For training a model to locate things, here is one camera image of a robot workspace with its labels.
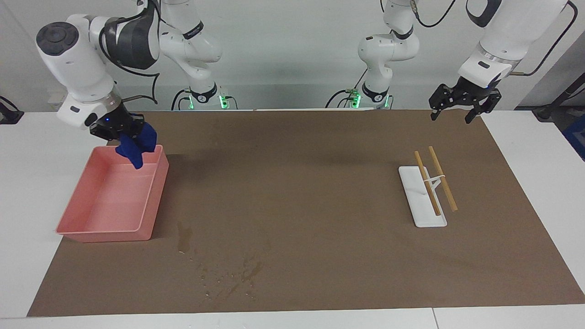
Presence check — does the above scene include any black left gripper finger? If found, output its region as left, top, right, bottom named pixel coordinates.
left=465, top=89, right=502, bottom=124
left=429, top=84, right=457, bottom=122

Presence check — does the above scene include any blue towel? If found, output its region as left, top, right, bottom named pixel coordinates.
left=115, top=123, right=158, bottom=170

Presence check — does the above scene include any white towel rack base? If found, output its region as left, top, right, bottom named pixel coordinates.
left=398, top=165, right=448, bottom=228

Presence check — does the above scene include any spilled water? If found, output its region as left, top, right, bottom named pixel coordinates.
left=176, top=222, right=266, bottom=301

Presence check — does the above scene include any pink plastic bin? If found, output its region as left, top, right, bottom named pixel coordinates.
left=56, top=145, right=170, bottom=243

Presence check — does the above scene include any black stand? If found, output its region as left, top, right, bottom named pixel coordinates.
left=532, top=72, right=585, bottom=122

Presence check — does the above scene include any wooden rack rod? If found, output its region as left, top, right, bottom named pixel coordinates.
left=414, top=151, right=442, bottom=217
left=428, top=146, right=458, bottom=212

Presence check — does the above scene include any blue crate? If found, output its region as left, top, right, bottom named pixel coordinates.
left=563, top=114, right=585, bottom=161

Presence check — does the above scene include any brown table mat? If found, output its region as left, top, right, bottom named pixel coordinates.
left=27, top=109, right=585, bottom=317

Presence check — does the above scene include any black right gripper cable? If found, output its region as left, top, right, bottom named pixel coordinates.
left=98, top=0, right=161, bottom=106

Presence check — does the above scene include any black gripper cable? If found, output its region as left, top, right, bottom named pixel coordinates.
left=410, top=0, right=579, bottom=77
left=98, top=0, right=161, bottom=106

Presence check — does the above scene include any black right arm base cable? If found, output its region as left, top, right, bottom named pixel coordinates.
left=171, top=88, right=239, bottom=111

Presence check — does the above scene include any black arm base cable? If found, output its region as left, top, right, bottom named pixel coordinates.
left=171, top=88, right=239, bottom=111
left=325, top=68, right=369, bottom=109

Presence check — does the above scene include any black clamp mount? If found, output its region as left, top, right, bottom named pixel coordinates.
left=0, top=96, right=25, bottom=125

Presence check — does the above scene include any black left arm base cable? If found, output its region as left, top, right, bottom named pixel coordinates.
left=325, top=68, right=369, bottom=109

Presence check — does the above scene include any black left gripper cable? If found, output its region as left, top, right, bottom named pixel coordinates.
left=410, top=0, right=579, bottom=77

